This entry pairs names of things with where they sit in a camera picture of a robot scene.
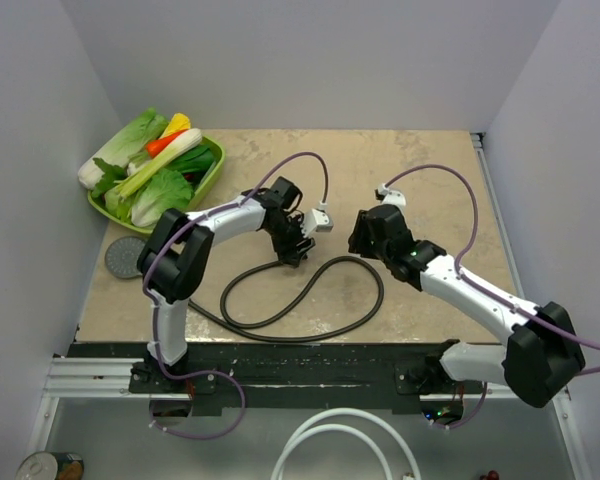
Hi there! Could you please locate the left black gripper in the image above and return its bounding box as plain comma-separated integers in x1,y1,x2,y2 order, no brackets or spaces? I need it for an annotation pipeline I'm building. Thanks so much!
265,214,316,267

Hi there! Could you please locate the black shower hose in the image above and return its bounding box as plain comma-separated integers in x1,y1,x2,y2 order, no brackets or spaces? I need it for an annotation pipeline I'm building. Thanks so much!
187,254,385,344

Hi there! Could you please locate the grey shower head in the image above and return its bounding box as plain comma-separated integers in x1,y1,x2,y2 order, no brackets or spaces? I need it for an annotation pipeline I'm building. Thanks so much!
104,236,145,280

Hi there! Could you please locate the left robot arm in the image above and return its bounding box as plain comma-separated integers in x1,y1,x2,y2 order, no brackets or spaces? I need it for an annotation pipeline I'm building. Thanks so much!
137,177,332,392

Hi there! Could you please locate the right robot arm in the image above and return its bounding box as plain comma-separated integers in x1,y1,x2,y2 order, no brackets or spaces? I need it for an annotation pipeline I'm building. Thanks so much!
348,204,586,408

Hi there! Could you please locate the dark green vegetable toy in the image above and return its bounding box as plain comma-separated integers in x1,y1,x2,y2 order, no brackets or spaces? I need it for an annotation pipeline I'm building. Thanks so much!
166,145,215,175

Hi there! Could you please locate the green plastic tray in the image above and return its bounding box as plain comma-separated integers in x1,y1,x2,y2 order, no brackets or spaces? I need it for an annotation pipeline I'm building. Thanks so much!
87,135,225,236

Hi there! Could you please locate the green lettuce toy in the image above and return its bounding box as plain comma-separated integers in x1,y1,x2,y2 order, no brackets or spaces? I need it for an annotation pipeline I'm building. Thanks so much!
104,169,194,229

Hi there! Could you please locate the white leek toy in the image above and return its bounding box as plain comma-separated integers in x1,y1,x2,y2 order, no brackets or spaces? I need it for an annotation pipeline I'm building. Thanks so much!
113,128,202,198

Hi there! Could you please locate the yellow pepper toy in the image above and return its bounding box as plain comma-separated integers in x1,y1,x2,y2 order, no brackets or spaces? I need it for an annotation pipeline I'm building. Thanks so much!
160,113,191,139

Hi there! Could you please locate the orange carrot toy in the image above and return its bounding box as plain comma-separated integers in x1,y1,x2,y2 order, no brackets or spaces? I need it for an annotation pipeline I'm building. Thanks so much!
145,130,184,158

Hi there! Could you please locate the napa cabbage toy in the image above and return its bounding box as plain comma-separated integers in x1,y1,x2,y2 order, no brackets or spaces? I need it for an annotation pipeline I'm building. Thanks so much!
78,108,168,190

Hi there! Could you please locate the red small object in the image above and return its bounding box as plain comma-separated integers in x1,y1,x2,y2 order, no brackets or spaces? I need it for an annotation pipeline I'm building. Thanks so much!
479,470,500,480

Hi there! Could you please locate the tin can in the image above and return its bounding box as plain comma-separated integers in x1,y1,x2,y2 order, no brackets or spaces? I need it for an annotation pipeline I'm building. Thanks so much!
15,451,85,480

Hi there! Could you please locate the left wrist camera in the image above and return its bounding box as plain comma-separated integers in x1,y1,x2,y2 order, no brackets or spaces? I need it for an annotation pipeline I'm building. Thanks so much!
302,201,334,237

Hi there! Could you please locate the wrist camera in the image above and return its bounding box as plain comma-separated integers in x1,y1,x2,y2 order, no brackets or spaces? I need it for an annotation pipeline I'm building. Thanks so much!
302,201,334,237
375,183,407,208

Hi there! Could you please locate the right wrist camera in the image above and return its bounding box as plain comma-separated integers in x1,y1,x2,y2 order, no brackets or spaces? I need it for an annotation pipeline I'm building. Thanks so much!
375,183,407,208

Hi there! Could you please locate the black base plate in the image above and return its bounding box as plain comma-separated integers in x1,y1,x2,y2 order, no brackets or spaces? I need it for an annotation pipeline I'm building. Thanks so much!
68,342,481,416

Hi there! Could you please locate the white hose loop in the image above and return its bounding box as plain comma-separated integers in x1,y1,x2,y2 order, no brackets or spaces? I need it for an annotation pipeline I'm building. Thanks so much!
270,408,422,480

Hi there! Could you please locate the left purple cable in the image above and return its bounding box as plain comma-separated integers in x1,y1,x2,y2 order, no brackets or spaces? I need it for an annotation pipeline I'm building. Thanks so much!
141,150,331,440

